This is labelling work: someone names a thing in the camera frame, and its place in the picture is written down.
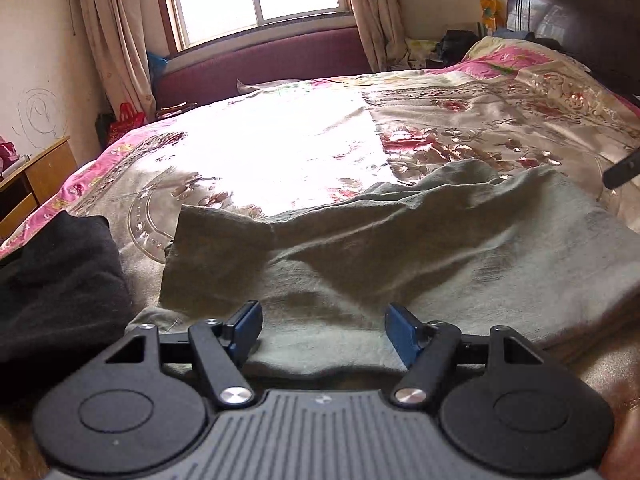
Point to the red plastic bag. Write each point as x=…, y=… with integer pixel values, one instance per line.
x=128, y=119

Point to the right beige curtain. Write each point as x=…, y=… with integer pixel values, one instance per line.
x=382, y=34

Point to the dark wooden headboard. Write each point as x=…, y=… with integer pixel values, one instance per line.
x=602, y=34

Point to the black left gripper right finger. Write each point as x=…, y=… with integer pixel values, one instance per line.
x=497, y=399

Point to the beige curtain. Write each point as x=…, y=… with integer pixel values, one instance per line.
x=382, y=34
x=115, y=33

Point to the left beige curtain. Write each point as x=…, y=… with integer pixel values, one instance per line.
x=115, y=33

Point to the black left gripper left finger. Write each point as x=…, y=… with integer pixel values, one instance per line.
x=144, y=402

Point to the wooden side cabinet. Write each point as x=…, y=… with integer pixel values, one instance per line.
x=31, y=185

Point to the grey-green pants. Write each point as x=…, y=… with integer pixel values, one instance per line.
x=464, y=246

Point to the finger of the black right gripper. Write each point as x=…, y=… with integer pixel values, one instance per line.
x=622, y=172

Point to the floral satin bedspread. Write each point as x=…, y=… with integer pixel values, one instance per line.
x=300, y=144

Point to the pink cloth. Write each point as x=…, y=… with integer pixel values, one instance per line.
x=8, y=155

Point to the black bag by headboard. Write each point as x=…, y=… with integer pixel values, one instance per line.
x=452, y=48

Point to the black folded garment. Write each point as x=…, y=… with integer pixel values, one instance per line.
x=64, y=299

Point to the blue bag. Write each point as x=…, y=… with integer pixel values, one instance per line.
x=157, y=65

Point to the maroon upholstered bench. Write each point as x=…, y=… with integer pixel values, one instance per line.
x=329, y=53

